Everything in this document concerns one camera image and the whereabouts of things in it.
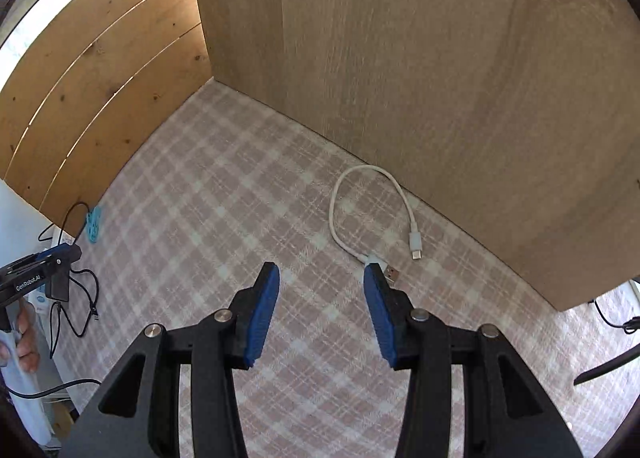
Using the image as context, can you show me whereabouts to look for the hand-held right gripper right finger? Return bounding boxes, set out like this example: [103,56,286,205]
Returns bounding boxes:
[363,262,583,458]

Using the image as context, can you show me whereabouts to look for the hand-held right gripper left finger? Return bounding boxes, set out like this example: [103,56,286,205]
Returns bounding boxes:
[60,261,281,458]

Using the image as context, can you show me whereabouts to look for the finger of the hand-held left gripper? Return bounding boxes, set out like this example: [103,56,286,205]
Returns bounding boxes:
[45,264,71,301]
[0,244,83,274]

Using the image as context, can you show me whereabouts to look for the white charging cable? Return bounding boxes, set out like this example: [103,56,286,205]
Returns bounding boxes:
[329,165,427,287]

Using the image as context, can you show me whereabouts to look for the person's left hand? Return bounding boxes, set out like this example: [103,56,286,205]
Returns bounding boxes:
[0,305,41,374]

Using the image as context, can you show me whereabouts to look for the teal plastic clothespin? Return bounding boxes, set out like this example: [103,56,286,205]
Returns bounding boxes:
[84,207,103,244]

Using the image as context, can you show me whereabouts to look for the pink plaid tablecloth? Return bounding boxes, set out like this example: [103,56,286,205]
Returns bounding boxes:
[65,78,640,458]

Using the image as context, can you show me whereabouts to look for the pine plank panel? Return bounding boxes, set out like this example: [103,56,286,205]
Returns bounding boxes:
[0,0,215,239]

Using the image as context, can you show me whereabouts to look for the black tripod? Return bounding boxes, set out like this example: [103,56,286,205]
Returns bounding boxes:
[573,338,640,386]

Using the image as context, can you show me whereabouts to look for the light oak board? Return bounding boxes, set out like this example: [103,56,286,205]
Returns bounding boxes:
[189,0,640,311]

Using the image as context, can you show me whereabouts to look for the thin black cable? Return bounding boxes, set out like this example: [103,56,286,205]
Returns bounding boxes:
[39,202,101,339]

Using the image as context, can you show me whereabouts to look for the thick black cable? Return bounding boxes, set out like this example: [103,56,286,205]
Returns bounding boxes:
[7,378,103,398]

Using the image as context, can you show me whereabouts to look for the black ring light cable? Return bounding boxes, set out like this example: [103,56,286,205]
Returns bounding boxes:
[592,295,640,334]

